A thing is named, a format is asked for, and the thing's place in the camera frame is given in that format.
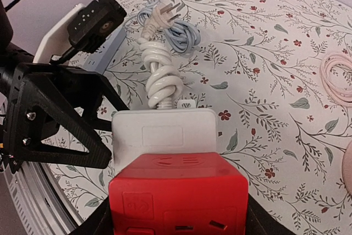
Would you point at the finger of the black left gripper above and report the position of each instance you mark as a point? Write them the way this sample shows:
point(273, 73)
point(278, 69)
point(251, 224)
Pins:
point(52, 116)

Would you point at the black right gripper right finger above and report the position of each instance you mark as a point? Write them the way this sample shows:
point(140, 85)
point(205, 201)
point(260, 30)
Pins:
point(259, 221)

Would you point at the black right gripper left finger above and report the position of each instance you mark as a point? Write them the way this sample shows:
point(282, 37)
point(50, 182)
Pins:
point(98, 223)

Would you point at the red cube socket adapter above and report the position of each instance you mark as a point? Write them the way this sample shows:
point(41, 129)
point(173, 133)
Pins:
point(198, 193)

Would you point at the long white power strip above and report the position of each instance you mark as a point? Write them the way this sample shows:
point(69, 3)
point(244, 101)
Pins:
point(185, 129)

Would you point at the light blue power strip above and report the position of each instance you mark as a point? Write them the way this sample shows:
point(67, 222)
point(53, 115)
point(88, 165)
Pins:
point(99, 61)

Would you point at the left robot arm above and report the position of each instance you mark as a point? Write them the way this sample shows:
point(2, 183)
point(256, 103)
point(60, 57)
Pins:
point(5, 53)

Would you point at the floral patterned table mat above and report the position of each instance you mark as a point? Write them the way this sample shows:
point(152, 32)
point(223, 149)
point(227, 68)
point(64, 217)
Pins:
point(257, 67)

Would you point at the aluminium front rail base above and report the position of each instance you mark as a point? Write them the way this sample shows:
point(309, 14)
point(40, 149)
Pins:
point(41, 205)

